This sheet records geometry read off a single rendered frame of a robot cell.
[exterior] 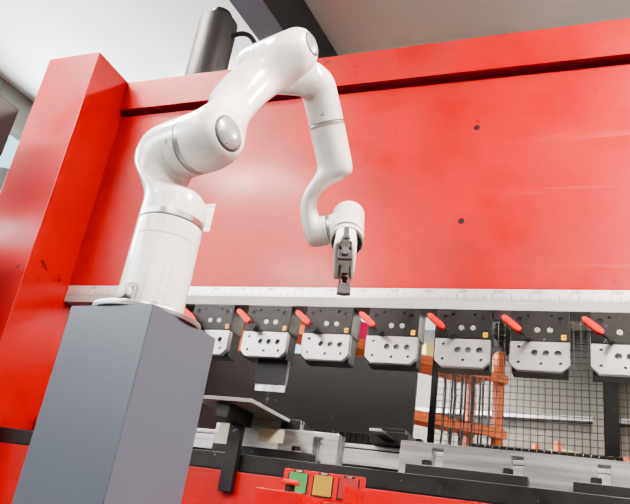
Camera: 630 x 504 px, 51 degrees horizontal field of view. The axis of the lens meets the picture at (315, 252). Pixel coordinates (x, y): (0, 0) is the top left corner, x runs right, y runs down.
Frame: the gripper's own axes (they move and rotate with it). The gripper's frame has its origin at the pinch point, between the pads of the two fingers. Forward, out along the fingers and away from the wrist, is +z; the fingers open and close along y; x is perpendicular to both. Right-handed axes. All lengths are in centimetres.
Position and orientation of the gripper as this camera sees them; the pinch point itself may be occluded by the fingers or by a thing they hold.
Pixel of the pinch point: (344, 274)
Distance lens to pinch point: 149.0
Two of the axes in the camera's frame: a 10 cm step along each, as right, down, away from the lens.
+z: -0.8, 4.9, -8.7
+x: 10.0, 0.5, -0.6
